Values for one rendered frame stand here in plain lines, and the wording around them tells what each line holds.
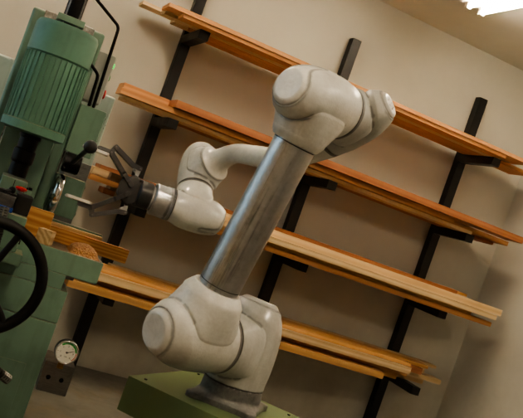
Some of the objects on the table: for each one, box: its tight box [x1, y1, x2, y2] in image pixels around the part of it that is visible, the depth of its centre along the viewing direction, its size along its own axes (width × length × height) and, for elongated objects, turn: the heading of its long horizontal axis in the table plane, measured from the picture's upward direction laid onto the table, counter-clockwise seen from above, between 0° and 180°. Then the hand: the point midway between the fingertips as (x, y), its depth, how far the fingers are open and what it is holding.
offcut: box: [36, 227, 56, 245], centre depth 216 cm, size 4×4×4 cm
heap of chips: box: [66, 242, 100, 261], centre depth 224 cm, size 8×12×3 cm
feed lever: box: [61, 140, 98, 176], centre depth 228 cm, size 5×32×36 cm
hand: (78, 171), depth 215 cm, fingers open, 13 cm apart
